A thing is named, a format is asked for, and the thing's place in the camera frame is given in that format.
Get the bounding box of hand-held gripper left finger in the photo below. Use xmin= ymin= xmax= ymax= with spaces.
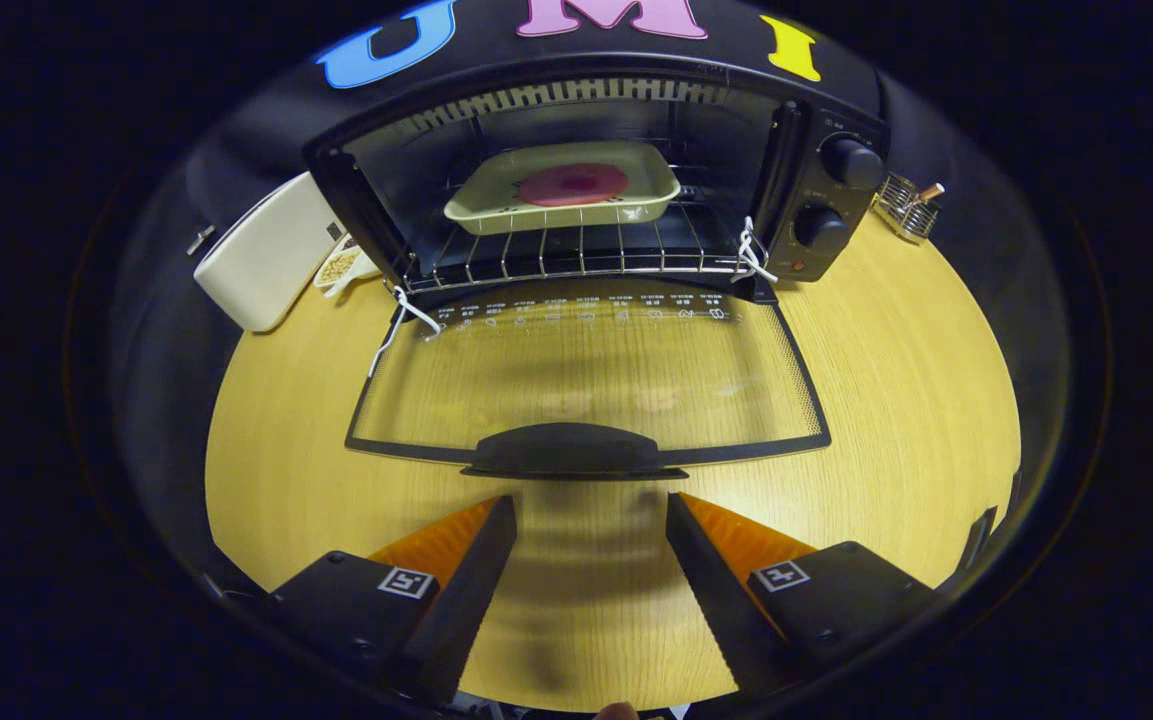
xmin=266 ymin=494 xmax=518 ymax=704

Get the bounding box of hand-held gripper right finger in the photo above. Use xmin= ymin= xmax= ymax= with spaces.
xmin=666 ymin=492 xmax=937 ymax=698

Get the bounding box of black toaster oven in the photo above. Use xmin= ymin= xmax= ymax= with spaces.
xmin=302 ymin=55 xmax=892 ymax=482

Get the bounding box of cream square plate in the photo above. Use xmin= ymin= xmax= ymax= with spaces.
xmin=443 ymin=140 xmax=682 ymax=236

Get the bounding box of pink ham slice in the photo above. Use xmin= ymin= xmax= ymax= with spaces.
xmin=518 ymin=163 xmax=630 ymax=208

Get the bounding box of white bread toaster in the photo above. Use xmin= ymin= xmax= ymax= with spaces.
xmin=193 ymin=172 xmax=347 ymax=333

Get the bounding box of black chair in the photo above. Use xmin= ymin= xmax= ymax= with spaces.
xmin=956 ymin=505 xmax=999 ymax=583

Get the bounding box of white divided dish with beans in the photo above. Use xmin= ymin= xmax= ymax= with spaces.
xmin=313 ymin=235 xmax=382 ymax=299

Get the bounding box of black backdrop cloth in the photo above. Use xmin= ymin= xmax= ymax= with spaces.
xmin=116 ymin=0 xmax=1067 ymax=351

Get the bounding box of wire basket holder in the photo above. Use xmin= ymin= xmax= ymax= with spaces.
xmin=873 ymin=172 xmax=945 ymax=245

